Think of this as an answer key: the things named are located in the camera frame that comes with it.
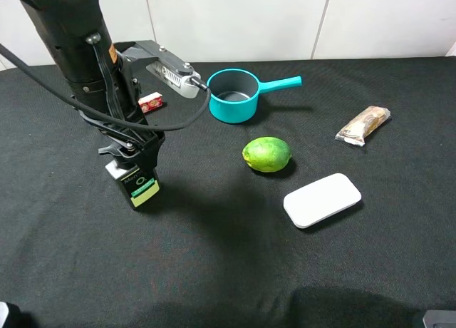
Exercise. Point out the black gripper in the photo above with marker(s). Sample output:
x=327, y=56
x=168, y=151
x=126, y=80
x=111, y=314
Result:
x=109, y=88

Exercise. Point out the black pump lotion bottle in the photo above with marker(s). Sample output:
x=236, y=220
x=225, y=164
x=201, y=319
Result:
x=137, y=185

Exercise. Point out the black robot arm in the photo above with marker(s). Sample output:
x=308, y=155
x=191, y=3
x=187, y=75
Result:
x=75, y=31

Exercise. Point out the white black object bottom left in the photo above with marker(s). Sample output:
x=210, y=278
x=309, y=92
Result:
x=13, y=317

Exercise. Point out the grey object bottom right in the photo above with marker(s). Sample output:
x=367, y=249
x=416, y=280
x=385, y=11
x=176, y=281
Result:
x=439, y=319

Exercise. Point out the red Hi-Chew candy pack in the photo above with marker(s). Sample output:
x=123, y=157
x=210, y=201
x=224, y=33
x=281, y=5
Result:
x=151, y=102

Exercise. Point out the green lime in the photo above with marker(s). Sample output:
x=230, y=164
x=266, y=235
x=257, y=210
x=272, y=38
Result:
x=267, y=154

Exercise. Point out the white rounded flat case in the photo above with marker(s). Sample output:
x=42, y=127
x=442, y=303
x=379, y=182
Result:
x=320, y=199

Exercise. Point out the black table cloth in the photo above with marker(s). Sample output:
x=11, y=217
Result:
x=215, y=247

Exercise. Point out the clear wrapped snack bar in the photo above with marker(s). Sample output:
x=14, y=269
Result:
x=363, y=125

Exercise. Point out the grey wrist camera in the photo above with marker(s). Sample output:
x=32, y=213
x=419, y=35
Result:
x=170, y=69

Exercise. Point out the teal saucepan with handle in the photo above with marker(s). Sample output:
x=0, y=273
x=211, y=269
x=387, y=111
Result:
x=235, y=93

